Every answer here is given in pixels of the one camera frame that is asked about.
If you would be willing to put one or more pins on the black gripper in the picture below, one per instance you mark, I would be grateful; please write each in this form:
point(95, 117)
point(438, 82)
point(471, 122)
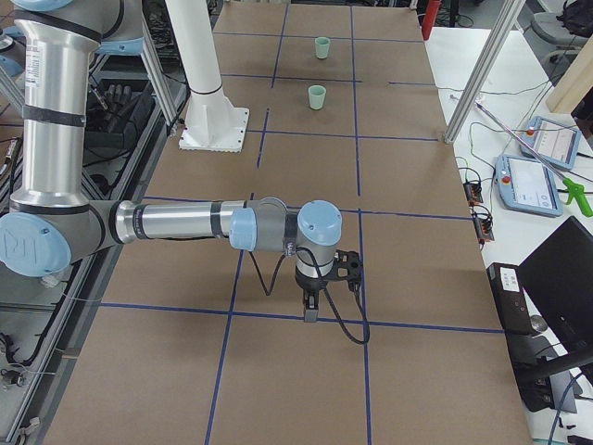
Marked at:
point(309, 284)

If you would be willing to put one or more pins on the green cup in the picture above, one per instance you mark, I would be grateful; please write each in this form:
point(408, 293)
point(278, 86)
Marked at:
point(322, 47)
point(317, 94)

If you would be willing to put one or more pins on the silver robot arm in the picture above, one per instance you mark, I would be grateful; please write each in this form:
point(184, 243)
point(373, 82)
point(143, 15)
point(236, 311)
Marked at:
point(51, 223)

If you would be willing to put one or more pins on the lower orange relay module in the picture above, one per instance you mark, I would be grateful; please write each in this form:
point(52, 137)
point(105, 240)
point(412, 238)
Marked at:
point(483, 228)

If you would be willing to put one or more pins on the orange relay module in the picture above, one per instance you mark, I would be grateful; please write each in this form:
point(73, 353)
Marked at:
point(473, 193)
point(483, 228)

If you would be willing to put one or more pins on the upper orange relay module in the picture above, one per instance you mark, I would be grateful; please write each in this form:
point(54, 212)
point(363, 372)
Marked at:
point(473, 193)

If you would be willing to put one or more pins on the black desktop box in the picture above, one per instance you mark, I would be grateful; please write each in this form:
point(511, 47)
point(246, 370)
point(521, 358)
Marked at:
point(509, 298)

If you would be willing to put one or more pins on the near blue teach pendant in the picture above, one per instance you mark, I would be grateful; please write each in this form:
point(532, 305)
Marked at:
point(526, 185)

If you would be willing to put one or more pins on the blue teach pendant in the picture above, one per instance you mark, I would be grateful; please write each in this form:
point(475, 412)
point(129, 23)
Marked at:
point(556, 141)
point(526, 185)

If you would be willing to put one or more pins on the black monitor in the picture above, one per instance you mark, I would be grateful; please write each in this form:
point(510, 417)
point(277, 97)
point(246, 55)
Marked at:
point(557, 277)

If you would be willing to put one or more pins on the far blue teach pendant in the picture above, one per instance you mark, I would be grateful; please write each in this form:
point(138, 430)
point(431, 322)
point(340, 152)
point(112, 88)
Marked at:
point(556, 141)

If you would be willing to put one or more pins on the red cylinder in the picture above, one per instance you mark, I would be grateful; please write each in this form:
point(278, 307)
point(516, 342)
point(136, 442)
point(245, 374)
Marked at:
point(429, 18)

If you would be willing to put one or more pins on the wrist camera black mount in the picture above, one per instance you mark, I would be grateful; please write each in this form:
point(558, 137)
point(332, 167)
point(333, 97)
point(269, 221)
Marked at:
point(347, 266)

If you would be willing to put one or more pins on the white pedestal column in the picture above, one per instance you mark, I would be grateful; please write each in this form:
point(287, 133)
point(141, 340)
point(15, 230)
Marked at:
point(211, 121)

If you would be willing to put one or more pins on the aluminium frame post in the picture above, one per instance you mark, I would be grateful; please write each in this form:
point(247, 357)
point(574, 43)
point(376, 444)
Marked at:
point(489, 54)

